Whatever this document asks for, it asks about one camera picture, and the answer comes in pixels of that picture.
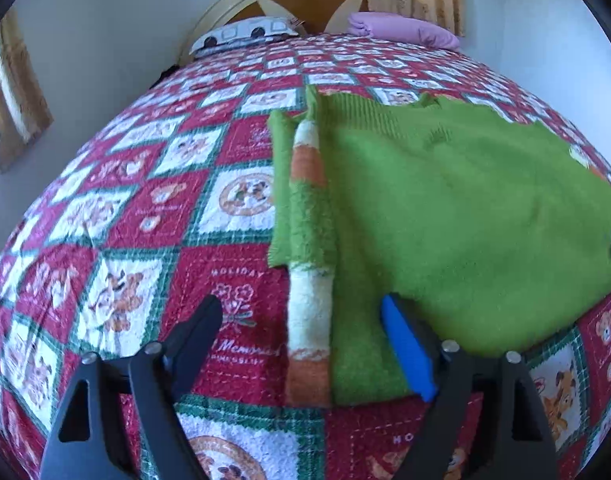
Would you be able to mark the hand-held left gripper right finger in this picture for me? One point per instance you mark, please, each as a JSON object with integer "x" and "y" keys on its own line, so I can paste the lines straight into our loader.
{"x": 408, "y": 350}

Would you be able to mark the cream and orange headboard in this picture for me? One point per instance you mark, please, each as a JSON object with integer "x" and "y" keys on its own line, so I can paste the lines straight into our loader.
{"x": 305, "y": 7}

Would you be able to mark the green orange striped knit sweater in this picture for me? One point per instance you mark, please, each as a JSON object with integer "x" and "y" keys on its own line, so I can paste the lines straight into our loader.
{"x": 460, "y": 220}

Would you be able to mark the folded pink blanket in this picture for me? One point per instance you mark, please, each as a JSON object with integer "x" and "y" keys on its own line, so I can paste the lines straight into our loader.
{"x": 405, "y": 29}

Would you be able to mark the white pillow with dark print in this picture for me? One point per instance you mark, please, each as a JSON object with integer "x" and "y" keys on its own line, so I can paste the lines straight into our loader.
{"x": 245, "y": 35}

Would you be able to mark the red checkered printed bedspread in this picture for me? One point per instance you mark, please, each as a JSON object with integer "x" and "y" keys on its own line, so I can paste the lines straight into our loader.
{"x": 150, "y": 210}

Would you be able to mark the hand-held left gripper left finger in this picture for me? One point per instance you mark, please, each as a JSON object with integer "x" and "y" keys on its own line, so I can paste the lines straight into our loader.
{"x": 200, "y": 320}

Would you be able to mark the black object beside bed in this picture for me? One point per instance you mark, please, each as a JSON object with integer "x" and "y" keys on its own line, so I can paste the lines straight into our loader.
{"x": 166, "y": 75}

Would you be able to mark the yellow side window curtain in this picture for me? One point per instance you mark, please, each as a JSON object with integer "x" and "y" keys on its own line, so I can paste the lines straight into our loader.
{"x": 10, "y": 100}

